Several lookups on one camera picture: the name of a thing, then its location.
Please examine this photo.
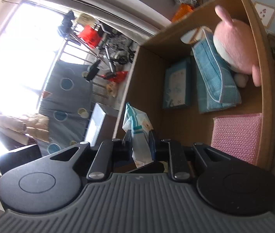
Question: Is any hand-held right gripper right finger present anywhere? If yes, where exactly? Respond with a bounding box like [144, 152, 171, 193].
[150, 130, 231, 182]

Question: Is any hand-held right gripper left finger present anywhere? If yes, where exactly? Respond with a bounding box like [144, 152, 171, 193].
[50, 130, 134, 180]

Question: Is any white teal packet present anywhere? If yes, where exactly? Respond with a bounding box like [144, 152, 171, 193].
[122, 103, 154, 168]

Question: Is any brown cardboard box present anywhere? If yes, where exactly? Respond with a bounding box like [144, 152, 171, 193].
[113, 0, 275, 173]

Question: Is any blue white tissue box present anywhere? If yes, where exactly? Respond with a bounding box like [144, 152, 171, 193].
[162, 58, 194, 110]

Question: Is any teal towel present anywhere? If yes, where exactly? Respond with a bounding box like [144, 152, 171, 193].
[196, 68, 225, 114]

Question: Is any pink knit cloth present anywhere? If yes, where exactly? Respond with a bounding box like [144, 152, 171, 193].
[212, 113, 262, 165]

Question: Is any light blue checked towel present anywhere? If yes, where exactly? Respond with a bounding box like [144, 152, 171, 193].
[191, 33, 242, 108]

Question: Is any small white top table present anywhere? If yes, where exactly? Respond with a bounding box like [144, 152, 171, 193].
[85, 103, 118, 146]

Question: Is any small red packet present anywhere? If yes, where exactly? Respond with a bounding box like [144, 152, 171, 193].
[106, 71, 128, 83]

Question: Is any grey cloth with circles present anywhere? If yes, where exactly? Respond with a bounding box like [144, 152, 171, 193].
[39, 62, 94, 156]

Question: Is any folded stroller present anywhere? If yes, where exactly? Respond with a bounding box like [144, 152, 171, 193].
[99, 24, 138, 66]

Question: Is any metal drying rack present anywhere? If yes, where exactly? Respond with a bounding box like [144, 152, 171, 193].
[55, 17, 138, 97]

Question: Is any beige padded jacket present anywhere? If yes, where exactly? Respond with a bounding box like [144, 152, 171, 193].
[0, 114, 50, 148]

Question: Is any dark box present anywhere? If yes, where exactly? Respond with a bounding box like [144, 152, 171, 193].
[0, 144, 42, 173]

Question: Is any red hanging bag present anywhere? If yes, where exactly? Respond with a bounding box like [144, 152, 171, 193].
[79, 24, 101, 48]

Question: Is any pink plush toy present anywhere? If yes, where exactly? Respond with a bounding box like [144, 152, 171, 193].
[212, 5, 262, 88]

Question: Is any bright window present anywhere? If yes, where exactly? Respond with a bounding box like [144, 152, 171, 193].
[0, 0, 84, 151]

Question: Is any dark hanging garment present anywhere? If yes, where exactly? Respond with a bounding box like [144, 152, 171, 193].
[57, 11, 76, 38]

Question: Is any orange plastic bag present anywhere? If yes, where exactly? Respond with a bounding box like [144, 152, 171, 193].
[172, 3, 194, 22]

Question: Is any patterned bed sheet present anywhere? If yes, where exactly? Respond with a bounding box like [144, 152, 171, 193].
[246, 0, 275, 102]

